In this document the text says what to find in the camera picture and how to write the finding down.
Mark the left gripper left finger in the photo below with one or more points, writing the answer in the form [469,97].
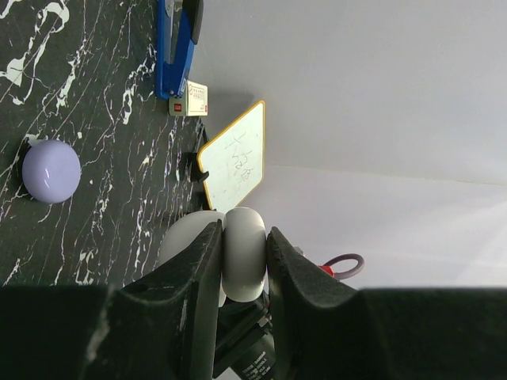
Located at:
[162,326]

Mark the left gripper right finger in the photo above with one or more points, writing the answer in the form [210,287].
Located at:
[324,329]

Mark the purple earbud charging case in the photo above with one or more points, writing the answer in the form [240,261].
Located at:
[51,171]

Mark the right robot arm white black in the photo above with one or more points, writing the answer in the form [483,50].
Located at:
[244,340]

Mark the small cream cardboard box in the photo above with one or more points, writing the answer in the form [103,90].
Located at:
[194,101]

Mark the blue stapler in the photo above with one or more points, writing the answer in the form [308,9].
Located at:
[177,34]

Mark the whiteboard with yellow frame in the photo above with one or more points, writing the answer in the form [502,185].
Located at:
[231,165]

